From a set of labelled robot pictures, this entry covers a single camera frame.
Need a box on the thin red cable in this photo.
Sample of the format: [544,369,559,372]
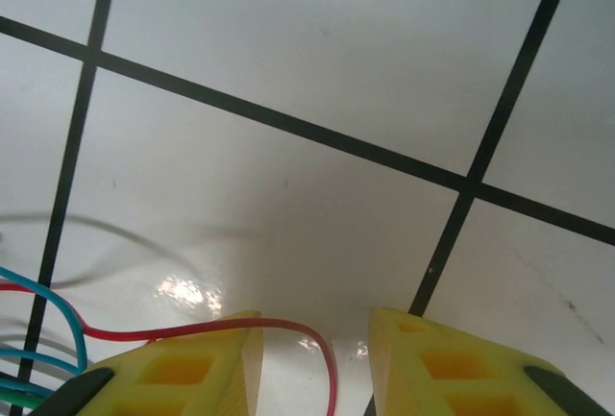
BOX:
[0,277,338,416]

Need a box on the thin green cable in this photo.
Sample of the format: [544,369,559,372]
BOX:
[0,388,47,410]

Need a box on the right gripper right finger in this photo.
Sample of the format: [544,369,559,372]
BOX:
[367,307,615,416]

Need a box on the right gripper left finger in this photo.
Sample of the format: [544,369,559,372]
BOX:
[36,309,264,416]

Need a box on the thin blue cable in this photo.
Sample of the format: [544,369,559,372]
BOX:
[0,265,90,377]
[0,346,81,397]

